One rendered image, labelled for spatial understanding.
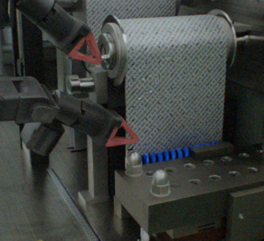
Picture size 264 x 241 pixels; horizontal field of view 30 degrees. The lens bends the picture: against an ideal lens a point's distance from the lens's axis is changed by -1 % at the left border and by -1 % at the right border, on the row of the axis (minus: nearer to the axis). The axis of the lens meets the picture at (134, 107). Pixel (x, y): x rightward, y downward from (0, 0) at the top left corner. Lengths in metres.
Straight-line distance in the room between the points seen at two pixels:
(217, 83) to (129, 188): 0.32
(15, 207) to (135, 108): 0.36
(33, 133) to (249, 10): 0.56
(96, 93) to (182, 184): 0.27
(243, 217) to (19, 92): 0.47
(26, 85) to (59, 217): 0.33
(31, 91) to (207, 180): 0.37
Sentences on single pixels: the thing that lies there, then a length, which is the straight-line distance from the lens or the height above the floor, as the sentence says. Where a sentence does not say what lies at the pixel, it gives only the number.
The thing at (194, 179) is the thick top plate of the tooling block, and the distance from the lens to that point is 0.98.
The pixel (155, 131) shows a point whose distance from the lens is 1.07.
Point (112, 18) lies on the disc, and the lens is 1.03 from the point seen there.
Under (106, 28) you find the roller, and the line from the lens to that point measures 1.05.
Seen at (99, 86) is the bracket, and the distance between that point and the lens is 1.07.
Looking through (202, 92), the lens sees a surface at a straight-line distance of 1.10.
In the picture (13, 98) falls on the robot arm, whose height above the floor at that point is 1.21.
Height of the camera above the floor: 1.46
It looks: 18 degrees down
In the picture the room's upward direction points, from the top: straight up
